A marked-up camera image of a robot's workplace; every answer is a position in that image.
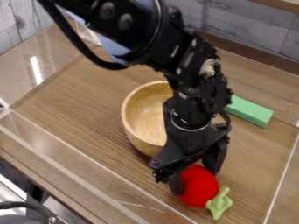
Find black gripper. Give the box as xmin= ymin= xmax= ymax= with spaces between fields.
xmin=149 ymin=100 xmax=233 ymax=197

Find red plush strawberry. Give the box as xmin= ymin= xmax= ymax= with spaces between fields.
xmin=179 ymin=164 xmax=234 ymax=221

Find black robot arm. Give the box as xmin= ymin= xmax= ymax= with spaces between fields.
xmin=38 ymin=0 xmax=234 ymax=196

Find wooden bowl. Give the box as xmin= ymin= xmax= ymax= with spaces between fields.
xmin=121 ymin=80 xmax=174 ymax=158

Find green rectangular block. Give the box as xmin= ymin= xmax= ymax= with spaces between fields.
xmin=225 ymin=95 xmax=274 ymax=128

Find clear acrylic tray walls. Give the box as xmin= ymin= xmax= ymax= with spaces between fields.
xmin=0 ymin=21 xmax=299 ymax=224

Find clear acrylic corner bracket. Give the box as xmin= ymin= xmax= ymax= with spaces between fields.
xmin=76 ymin=22 xmax=102 ymax=46

